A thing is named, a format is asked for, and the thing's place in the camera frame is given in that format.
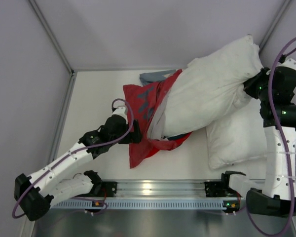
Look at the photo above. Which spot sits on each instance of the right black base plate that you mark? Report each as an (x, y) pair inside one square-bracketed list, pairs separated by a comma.
[(217, 189)]

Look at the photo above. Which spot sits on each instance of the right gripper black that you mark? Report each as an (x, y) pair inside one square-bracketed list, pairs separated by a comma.
[(249, 85)]

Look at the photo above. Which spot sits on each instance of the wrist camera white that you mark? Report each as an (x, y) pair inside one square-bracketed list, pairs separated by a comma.
[(289, 63), (121, 111)]

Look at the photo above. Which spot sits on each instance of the red pillowcase with grey print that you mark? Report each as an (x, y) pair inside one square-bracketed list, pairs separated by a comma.
[(144, 101)]

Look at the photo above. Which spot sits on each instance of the right aluminium corner post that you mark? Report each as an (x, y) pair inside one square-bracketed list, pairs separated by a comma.
[(284, 6)]

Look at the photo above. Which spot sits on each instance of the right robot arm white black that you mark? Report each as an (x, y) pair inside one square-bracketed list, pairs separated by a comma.
[(277, 194)]

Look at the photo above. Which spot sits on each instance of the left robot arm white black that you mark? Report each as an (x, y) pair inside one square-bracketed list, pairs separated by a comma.
[(36, 193)]

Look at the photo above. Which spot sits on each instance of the blue grey pillowcase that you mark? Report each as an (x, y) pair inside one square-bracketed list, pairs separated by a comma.
[(147, 78)]

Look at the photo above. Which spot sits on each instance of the white slotted cable duct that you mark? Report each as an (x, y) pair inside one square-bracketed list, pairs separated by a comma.
[(152, 204)]

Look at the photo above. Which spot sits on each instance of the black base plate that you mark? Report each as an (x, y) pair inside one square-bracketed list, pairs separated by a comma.
[(217, 189), (108, 189)]

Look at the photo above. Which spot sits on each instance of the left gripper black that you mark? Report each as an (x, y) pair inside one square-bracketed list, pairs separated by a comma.
[(135, 132)]

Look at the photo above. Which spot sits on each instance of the aluminium corner post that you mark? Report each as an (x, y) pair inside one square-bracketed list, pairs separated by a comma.
[(284, 6), (41, 18)]

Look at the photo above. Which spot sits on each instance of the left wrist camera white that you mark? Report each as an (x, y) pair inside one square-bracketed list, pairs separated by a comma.
[(121, 111)]

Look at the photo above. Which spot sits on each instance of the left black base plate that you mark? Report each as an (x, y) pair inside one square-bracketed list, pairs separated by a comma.
[(108, 189)]

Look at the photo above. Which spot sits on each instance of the left aluminium corner post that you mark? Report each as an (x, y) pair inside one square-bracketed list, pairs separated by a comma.
[(41, 18)]

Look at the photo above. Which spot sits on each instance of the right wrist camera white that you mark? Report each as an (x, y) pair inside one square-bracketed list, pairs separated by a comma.
[(289, 63)]

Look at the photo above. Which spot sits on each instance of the white bare pillow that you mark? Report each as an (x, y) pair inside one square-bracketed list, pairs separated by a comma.
[(237, 137)]

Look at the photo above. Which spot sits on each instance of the aluminium mounting rail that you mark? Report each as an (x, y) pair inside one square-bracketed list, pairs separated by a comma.
[(148, 189)]

